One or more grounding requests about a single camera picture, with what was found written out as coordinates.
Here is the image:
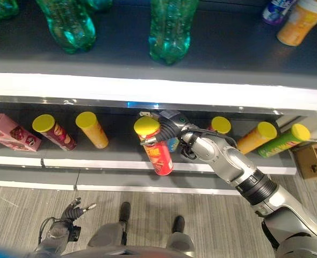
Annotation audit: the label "grey shelf unit white edges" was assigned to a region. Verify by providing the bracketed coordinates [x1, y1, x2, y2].
[0, 0, 317, 196]

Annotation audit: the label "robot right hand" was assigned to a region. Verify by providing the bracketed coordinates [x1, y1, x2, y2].
[139, 109, 192, 147]

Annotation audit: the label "pink snack box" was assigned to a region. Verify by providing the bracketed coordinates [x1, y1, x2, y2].
[0, 112, 42, 153]

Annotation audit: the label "brown cardboard box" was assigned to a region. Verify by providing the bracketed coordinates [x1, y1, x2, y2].
[292, 139, 317, 181]

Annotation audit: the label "orange chips can white lid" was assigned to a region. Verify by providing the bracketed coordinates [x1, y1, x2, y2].
[276, 0, 317, 47]

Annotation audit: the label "green plastic soda bottle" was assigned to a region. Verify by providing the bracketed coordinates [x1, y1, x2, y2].
[35, 0, 97, 55]
[0, 0, 20, 23]
[148, 0, 200, 66]
[85, 0, 113, 11]

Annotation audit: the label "orange chips can yellow lid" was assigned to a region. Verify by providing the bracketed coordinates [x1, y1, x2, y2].
[235, 121, 278, 155]
[75, 111, 110, 149]

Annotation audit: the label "red chips can yellow lid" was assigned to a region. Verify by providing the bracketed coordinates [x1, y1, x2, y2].
[133, 116, 174, 176]
[207, 116, 233, 135]

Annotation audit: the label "purple white drink can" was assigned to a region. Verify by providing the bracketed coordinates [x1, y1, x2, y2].
[261, 0, 297, 26]

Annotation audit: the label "green chips can yellow lid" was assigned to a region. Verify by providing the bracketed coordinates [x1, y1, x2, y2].
[257, 123, 312, 158]

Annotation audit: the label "maroon chips can yellow lid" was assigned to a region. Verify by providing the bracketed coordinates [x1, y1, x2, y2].
[32, 114, 77, 152]

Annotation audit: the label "robot right leg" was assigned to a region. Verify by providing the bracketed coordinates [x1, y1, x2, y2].
[165, 215, 196, 254]

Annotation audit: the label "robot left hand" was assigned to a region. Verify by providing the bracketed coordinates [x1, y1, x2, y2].
[60, 197, 97, 223]

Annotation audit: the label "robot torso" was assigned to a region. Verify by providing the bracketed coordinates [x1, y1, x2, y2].
[57, 245, 198, 258]

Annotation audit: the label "small blue snack pack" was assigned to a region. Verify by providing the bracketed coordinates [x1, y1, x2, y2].
[166, 137, 181, 154]

